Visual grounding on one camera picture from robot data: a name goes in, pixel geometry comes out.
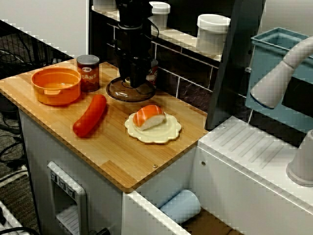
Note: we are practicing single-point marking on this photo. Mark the orange toy pot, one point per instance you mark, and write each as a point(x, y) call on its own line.
point(56, 96)

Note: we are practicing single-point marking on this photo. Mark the white sink unit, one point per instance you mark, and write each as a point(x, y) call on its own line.
point(244, 159)

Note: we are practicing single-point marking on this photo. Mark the cream scalloped plate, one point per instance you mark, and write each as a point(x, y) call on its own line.
point(166, 132)

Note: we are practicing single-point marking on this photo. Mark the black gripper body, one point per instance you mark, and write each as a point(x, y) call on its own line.
point(134, 46)

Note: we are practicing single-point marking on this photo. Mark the beans can orange label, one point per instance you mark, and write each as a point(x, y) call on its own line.
point(88, 76)

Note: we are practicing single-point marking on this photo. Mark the light blue cup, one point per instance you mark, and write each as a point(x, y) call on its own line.
point(181, 205)

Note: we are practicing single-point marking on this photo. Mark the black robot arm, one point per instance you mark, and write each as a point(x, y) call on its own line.
point(133, 12)

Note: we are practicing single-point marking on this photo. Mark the white plastic jar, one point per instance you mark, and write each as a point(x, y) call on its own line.
point(160, 14)
point(212, 34)
point(105, 5)

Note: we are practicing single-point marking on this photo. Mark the dark upright post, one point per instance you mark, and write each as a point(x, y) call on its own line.
point(232, 73)

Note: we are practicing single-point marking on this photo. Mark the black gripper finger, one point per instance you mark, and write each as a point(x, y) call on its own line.
point(140, 73)
point(125, 71)

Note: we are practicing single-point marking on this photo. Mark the tomato can red label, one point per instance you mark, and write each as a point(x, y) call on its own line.
point(153, 73)

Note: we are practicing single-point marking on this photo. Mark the brown lid yellow knob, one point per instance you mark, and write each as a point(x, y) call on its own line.
point(122, 94)

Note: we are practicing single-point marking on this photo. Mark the red toy sausage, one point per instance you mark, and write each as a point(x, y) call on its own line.
point(90, 117)

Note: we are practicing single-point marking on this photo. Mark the white kitchen cabinet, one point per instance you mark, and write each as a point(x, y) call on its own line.
point(36, 147)

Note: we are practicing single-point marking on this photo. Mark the grey toy faucet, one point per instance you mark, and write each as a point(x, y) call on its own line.
point(269, 83)

